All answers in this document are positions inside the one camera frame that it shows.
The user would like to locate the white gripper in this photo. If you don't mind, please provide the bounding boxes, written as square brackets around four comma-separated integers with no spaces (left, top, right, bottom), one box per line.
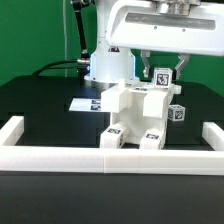
[106,0,224,80]

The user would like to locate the white chair back piece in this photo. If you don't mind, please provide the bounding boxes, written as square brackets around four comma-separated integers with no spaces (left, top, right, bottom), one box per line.
[101,82,181,118]

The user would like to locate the white chair seat piece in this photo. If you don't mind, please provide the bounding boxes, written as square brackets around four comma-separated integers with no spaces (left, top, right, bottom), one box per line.
[111,99,168,145]

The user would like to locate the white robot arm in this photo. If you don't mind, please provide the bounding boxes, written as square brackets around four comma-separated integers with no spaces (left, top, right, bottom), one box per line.
[85,0,224,87]

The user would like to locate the white marker sheet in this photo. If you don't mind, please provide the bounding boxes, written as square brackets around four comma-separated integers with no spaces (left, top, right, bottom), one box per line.
[69,98,101,112]

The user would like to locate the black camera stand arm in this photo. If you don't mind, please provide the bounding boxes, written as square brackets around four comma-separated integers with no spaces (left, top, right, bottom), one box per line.
[71,0,90,80]

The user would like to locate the black cable bundle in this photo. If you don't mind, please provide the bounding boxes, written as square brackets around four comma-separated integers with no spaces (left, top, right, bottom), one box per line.
[31,59,91,77]

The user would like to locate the white U-shaped fence frame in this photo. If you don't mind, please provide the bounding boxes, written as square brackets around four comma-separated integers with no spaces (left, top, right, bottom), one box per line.
[0,116,224,176]

